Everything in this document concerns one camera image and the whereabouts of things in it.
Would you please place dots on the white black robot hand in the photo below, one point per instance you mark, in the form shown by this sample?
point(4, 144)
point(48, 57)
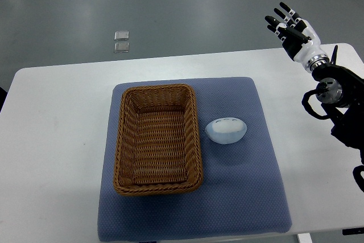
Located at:
point(299, 39)

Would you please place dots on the light blue plush toy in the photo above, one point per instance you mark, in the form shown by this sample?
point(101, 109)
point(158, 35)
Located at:
point(226, 130)

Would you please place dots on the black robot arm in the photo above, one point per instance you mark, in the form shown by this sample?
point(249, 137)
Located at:
point(338, 97)

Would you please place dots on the brown wicker basket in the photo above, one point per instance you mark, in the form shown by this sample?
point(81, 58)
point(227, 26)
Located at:
point(158, 148)

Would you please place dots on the blue fabric mat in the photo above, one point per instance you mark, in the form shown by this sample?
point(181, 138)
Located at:
point(242, 192)

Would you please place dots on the upper metal floor plate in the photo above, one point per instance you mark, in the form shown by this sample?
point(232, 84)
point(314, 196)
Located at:
point(121, 35)

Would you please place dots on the metal floor plate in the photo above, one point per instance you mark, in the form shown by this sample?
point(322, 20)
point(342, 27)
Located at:
point(121, 35)
point(121, 47)

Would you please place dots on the lower metal floor plate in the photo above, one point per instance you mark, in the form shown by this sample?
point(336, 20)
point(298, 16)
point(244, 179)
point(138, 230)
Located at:
point(121, 47)

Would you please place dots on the white table leg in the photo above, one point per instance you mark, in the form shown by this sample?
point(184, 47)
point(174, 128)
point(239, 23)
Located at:
point(304, 238)

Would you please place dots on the black table bracket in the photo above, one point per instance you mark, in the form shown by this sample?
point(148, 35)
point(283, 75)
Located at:
point(353, 231)

